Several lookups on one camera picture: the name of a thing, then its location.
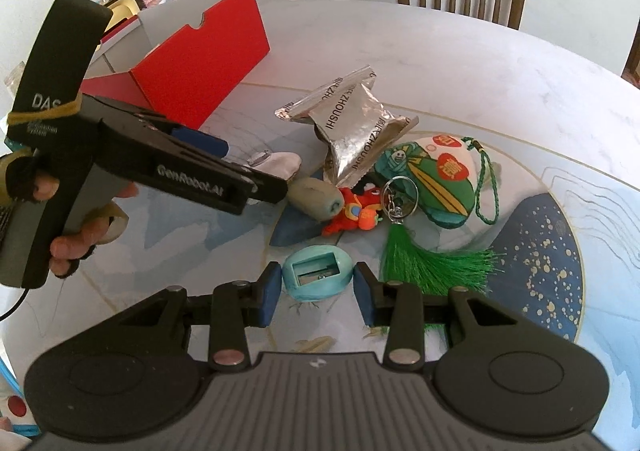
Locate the red cardboard box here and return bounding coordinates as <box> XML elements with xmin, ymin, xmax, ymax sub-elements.
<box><xmin>81</xmin><ymin>0</ymin><xmax>270</xmax><ymax>129</ymax></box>

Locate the red orange plush toy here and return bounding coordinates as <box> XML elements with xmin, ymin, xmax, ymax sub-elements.
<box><xmin>321</xmin><ymin>184</ymin><xmax>384</xmax><ymax>237</ymax></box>

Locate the green embroidered pouch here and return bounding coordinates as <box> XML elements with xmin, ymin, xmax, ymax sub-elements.
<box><xmin>373</xmin><ymin>133</ymin><xmax>477</xmax><ymax>229</ymax></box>

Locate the green tassel keychain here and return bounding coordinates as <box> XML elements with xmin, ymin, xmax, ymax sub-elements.
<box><xmin>378</xmin><ymin>135</ymin><xmax>501</xmax><ymax>297</ymax></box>

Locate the white sock toy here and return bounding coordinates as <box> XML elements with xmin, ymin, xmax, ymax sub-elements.
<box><xmin>247</xmin><ymin>151</ymin><xmax>302</xmax><ymax>181</ymax></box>

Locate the silver foil snack bag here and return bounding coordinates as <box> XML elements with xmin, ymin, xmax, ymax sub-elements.
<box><xmin>274</xmin><ymin>65</ymin><xmax>419</xmax><ymax>188</ymax></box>

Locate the grey green kiwi toy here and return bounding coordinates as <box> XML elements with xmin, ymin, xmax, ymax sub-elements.
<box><xmin>286</xmin><ymin>177</ymin><xmax>345</xmax><ymax>222</ymax></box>

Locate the teal egg-shaped sharpener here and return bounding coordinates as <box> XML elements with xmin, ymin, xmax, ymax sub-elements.
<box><xmin>282</xmin><ymin>245</ymin><xmax>354</xmax><ymax>303</ymax></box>

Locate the yellow green tissue box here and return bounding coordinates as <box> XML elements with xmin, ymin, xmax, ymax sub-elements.
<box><xmin>101</xmin><ymin>0</ymin><xmax>140</xmax><ymax>41</ymax></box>

